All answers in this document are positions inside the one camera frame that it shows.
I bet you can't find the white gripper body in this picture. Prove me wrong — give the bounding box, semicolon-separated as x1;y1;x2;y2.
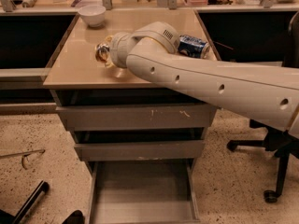
109;32;138;68

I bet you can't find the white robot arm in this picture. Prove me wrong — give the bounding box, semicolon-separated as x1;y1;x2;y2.
109;21;299;138

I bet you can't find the grey middle drawer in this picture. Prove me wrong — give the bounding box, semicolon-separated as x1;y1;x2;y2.
74;140;205;161

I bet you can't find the white bowl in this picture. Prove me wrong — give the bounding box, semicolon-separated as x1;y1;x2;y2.
78;5;106;27

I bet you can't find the grey drawer cabinet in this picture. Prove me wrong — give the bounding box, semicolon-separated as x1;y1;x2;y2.
42;7;230;174

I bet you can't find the blue soda can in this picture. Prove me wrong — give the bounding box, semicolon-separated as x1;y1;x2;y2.
178;35;210;59

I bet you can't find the black office chair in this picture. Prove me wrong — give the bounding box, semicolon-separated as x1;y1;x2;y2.
227;12;299;203

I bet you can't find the black chair leg left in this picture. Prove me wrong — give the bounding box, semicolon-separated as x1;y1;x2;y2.
0;181;50;224

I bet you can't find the grey top drawer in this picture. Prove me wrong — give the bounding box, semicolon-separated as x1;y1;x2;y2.
56;104;216;132

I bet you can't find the grey open bottom drawer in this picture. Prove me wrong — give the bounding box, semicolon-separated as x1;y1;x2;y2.
85;160;200;224

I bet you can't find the black chair base foreground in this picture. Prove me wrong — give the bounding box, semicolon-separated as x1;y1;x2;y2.
62;210;84;224

